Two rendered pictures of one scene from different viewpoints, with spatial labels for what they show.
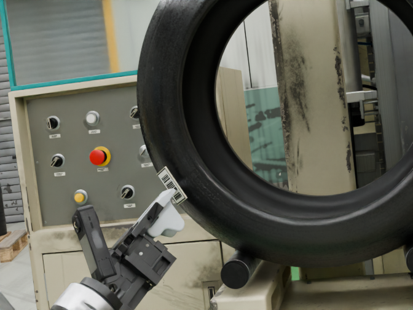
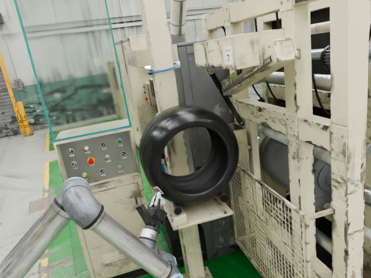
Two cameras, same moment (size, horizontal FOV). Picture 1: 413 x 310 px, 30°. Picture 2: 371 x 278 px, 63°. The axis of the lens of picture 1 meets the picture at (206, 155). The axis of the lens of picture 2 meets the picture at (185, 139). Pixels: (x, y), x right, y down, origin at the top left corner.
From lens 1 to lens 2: 0.84 m
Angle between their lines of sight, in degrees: 28
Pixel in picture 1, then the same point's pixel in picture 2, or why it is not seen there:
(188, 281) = (128, 196)
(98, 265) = (149, 221)
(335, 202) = (189, 177)
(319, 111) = (179, 149)
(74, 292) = (147, 231)
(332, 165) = (183, 164)
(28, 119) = (60, 150)
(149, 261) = (161, 215)
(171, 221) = (162, 202)
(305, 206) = (181, 180)
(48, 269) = not seen: hidden behind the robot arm
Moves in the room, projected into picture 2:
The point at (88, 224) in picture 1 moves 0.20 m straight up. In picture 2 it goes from (144, 210) to (137, 174)
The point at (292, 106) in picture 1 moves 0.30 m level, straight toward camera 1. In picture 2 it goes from (170, 149) to (187, 161)
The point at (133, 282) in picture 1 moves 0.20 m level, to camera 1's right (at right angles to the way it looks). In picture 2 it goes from (158, 223) to (191, 209)
